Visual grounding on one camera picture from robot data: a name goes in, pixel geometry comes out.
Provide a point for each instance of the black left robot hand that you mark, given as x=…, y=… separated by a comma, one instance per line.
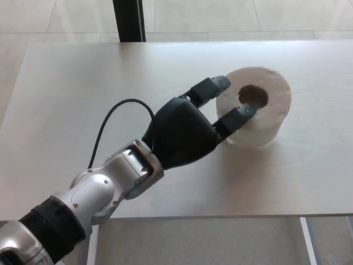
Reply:
x=182, y=132

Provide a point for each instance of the white toilet paper roll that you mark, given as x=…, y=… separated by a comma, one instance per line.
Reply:
x=275, y=91

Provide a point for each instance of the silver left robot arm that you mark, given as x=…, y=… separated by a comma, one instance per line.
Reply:
x=93, y=190

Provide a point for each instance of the white table leg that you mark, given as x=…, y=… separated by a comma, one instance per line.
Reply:
x=93, y=245
x=309, y=243

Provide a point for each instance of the black vertical post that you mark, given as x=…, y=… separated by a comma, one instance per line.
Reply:
x=129, y=20

